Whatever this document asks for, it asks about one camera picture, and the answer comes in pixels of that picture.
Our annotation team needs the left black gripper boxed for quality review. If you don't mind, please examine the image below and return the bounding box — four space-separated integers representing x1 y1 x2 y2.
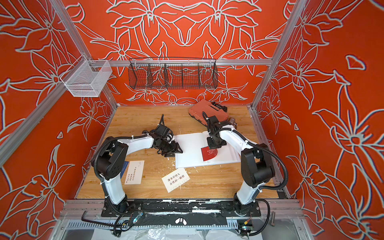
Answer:
159 140 184 157

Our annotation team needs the red photo card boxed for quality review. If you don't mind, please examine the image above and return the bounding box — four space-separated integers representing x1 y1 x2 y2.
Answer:
201 146 218 162

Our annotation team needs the white photo album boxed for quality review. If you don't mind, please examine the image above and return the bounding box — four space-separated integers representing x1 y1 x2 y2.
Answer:
175 131 241 169

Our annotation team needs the white card red text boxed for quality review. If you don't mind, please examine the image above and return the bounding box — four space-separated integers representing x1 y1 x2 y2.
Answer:
162 168 190 193

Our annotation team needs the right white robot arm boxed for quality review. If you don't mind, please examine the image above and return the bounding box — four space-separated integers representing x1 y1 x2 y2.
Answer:
207 125 289 216

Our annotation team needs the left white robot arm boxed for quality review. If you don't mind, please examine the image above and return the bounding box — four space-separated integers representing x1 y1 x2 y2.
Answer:
92 131 183 215

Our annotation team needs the orange plastic tool case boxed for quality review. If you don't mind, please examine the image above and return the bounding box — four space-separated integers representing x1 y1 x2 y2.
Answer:
189 99 229 126

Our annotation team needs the cream card small text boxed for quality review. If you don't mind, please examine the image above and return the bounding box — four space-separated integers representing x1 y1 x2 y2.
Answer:
125 161 145 185

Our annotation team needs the dark blue card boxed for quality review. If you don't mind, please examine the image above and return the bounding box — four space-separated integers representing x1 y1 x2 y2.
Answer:
120 161 129 179

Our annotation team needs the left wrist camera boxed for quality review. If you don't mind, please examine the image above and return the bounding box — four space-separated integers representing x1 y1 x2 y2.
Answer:
155 124 174 141

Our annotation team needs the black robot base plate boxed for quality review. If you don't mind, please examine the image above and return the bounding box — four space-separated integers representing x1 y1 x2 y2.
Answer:
101 198 262 218

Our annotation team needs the black wire wall basket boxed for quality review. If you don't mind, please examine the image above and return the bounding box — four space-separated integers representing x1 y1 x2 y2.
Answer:
128 58 219 90

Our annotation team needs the clear mesh wall basket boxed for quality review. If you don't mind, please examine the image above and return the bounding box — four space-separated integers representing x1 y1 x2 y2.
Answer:
60 60 112 98

